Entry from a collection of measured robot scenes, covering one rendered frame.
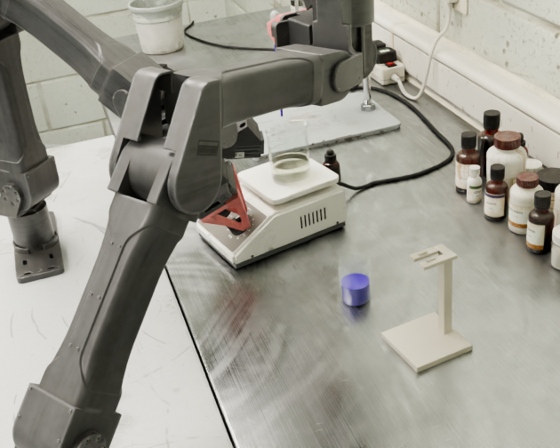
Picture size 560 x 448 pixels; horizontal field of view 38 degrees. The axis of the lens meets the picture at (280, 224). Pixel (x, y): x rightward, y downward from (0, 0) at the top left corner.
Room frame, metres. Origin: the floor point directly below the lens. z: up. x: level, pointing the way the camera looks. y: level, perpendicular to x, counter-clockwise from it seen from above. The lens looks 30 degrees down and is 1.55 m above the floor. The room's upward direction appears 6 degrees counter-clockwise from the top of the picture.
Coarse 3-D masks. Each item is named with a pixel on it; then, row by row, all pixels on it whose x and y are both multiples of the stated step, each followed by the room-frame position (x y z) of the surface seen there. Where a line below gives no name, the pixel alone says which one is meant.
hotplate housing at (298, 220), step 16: (320, 192) 1.09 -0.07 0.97; (336, 192) 1.10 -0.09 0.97; (272, 208) 1.06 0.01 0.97; (288, 208) 1.06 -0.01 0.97; (304, 208) 1.06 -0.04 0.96; (320, 208) 1.08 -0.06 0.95; (336, 208) 1.09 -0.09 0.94; (272, 224) 1.04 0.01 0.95; (288, 224) 1.05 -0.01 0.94; (304, 224) 1.06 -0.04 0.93; (320, 224) 1.08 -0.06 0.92; (336, 224) 1.10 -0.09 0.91; (208, 240) 1.08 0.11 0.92; (256, 240) 1.03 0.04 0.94; (272, 240) 1.04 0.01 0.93; (288, 240) 1.05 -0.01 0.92; (304, 240) 1.07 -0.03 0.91; (224, 256) 1.04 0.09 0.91; (240, 256) 1.01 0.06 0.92; (256, 256) 1.03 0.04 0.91
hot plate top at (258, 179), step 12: (252, 168) 1.16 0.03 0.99; (264, 168) 1.16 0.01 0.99; (312, 168) 1.14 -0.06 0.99; (324, 168) 1.14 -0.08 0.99; (240, 180) 1.14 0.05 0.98; (252, 180) 1.12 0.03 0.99; (264, 180) 1.12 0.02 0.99; (312, 180) 1.10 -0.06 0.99; (324, 180) 1.09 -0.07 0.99; (336, 180) 1.10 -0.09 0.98; (264, 192) 1.08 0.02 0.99; (276, 192) 1.07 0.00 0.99; (288, 192) 1.07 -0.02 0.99; (300, 192) 1.07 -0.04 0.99
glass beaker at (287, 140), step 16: (272, 128) 1.14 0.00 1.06; (288, 128) 1.15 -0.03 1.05; (304, 128) 1.13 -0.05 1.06; (272, 144) 1.10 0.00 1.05; (288, 144) 1.09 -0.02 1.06; (304, 144) 1.10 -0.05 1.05; (272, 160) 1.10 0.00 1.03; (288, 160) 1.09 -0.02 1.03; (304, 160) 1.10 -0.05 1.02; (272, 176) 1.11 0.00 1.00; (288, 176) 1.09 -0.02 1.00; (304, 176) 1.10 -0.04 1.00
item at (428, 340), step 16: (416, 256) 0.80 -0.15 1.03; (448, 256) 0.80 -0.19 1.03; (448, 272) 0.80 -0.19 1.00; (448, 288) 0.80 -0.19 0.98; (448, 304) 0.80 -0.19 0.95; (416, 320) 0.84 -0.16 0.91; (432, 320) 0.83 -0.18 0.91; (448, 320) 0.80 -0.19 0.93; (384, 336) 0.81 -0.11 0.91; (400, 336) 0.81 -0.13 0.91; (416, 336) 0.80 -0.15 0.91; (432, 336) 0.80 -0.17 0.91; (448, 336) 0.80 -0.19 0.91; (400, 352) 0.78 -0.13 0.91; (416, 352) 0.77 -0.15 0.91; (432, 352) 0.77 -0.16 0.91; (448, 352) 0.77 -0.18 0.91; (464, 352) 0.77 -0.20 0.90; (416, 368) 0.75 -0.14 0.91
